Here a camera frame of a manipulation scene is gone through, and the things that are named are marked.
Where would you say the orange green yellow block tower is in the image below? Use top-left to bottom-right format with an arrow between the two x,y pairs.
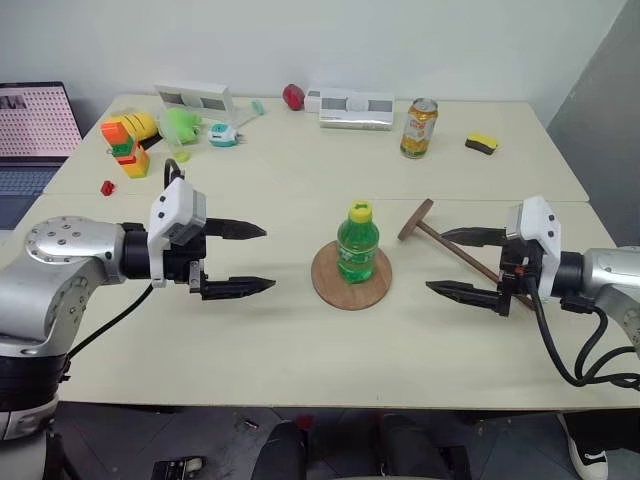
100,121 -> 152,180

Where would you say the silver white flat package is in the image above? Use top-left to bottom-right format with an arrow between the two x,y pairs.
318,110 -> 395,133

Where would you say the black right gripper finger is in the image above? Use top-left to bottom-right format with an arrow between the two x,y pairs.
439,225 -> 509,248
425,280 -> 502,309

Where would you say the small black box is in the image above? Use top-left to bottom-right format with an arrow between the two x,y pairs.
151,455 -> 207,480

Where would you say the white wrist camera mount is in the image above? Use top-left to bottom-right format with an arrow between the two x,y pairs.
147,177 -> 208,289
506,195 -> 565,304

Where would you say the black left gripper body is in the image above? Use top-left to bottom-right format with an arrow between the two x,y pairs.
162,232 -> 209,297

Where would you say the black and white shoe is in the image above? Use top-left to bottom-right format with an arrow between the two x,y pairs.
556,413 -> 610,480

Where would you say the yellow striped toy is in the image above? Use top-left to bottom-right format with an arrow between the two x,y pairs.
99,113 -> 160,140

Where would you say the teal and white tape measure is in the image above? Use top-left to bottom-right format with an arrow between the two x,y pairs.
206,123 -> 247,150

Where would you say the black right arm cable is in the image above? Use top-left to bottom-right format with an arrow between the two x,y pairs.
528,287 -> 640,392

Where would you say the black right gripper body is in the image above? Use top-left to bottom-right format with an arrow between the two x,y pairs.
497,238 -> 541,319

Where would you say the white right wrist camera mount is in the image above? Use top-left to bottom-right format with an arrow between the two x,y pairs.
506,195 -> 565,304

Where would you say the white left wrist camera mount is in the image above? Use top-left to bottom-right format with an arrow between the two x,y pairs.
147,177 -> 208,289

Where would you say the wooden stick with round disc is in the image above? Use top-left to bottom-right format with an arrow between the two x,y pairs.
397,198 -> 537,310

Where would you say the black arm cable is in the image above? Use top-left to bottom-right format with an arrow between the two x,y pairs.
528,287 -> 640,392
66,158 -> 187,360

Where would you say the orange drink can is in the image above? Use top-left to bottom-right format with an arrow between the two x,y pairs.
399,97 -> 440,160

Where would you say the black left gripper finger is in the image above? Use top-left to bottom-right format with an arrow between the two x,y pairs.
200,276 -> 278,302
205,217 -> 268,241

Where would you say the robot torso silver and black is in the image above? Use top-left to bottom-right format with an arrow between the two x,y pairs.
0,344 -> 70,480

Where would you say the dark rounded shape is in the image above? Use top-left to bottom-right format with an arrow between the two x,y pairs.
253,418 -> 310,480

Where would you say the laptop with pink screen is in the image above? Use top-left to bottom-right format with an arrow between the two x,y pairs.
0,81 -> 84,232

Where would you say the yellow and black sponge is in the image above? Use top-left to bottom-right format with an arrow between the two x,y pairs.
464,131 -> 501,157

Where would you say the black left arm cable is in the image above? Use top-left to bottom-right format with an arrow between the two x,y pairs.
66,158 -> 187,360

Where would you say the red round object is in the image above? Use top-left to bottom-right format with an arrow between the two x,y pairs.
281,83 -> 307,111

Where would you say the green bottle with yellow cap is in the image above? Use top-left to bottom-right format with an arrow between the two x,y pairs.
335,199 -> 380,286

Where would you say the round wooden coaster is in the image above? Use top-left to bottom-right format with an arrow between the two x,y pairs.
310,239 -> 394,312

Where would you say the white box with grey windows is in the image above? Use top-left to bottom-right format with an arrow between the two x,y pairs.
152,83 -> 235,115

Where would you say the green plush toy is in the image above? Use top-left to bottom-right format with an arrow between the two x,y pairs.
159,106 -> 204,147

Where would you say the white box with grey panels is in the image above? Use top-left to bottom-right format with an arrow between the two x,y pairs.
303,87 -> 397,115

